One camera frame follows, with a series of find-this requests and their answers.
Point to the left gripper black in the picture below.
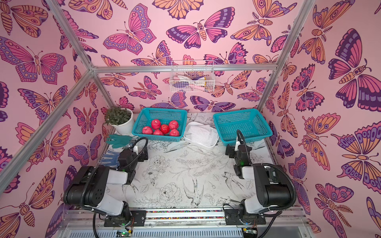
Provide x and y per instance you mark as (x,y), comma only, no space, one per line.
(140,155)

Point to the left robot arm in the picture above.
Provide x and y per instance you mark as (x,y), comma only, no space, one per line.
(88,190)

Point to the right teal plastic basket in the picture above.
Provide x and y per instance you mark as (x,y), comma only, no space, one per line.
(249,122)

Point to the white wire wall basket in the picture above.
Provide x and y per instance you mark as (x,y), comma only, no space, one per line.
(192,75)

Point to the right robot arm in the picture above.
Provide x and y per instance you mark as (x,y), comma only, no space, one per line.
(274,189)

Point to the green garden glove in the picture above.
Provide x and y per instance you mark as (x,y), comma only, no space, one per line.
(118,141)

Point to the aluminium front rail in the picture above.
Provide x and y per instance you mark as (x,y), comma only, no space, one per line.
(205,222)

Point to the potted green plant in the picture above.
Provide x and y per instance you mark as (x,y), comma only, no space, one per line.
(121,119)

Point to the teal plastic basket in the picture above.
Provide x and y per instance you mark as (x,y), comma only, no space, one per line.
(161,124)
(249,122)

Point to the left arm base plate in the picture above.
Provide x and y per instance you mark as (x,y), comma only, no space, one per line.
(134,218)

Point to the white plastic tray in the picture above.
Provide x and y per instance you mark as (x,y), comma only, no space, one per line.
(186,138)

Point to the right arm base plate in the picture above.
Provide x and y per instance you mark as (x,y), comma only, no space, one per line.
(238,218)

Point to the left teal plastic basket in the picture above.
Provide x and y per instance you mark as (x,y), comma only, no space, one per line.
(161,124)

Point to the red apple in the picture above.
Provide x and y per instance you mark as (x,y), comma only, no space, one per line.
(158,132)
(174,132)

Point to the blue dotted work glove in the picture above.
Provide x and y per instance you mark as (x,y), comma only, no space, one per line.
(110,159)

